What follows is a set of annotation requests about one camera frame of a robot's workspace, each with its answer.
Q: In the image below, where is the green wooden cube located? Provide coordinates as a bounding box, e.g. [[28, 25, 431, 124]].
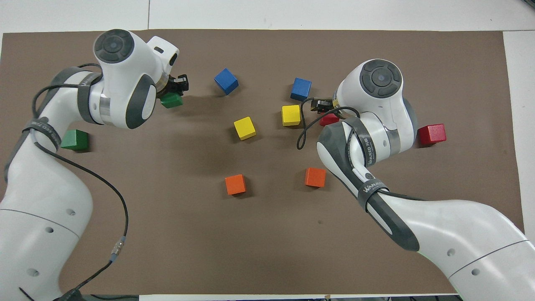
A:
[[160, 92, 184, 109], [61, 129, 89, 152]]

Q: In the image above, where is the yellow wooden cube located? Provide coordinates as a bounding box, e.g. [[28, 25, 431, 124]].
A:
[[281, 105, 301, 127], [233, 116, 257, 140]]

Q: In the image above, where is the black floor cable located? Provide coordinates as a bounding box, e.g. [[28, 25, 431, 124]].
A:
[[90, 294, 139, 301]]

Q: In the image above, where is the orange wooden cube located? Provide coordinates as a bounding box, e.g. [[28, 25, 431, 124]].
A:
[[305, 168, 326, 188], [225, 174, 247, 196]]

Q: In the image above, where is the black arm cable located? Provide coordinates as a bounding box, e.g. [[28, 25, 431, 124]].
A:
[[297, 98, 360, 150], [31, 63, 129, 301]]

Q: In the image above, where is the blue wooden cube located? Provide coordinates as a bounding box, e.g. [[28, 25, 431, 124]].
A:
[[290, 77, 312, 103], [214, 68, 239, 96]]

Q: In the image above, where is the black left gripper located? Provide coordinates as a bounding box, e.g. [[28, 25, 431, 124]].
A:
[[161, 74, 189, 97]]

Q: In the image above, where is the brown table mat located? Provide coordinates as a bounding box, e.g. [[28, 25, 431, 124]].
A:
[[0, 29, 531, 295]]

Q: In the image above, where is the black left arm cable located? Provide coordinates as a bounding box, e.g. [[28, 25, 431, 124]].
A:
[[31, 63, 129, 301]]

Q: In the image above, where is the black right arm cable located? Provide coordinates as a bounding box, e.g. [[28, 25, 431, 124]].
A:
[[297, 98, 360, 150]]

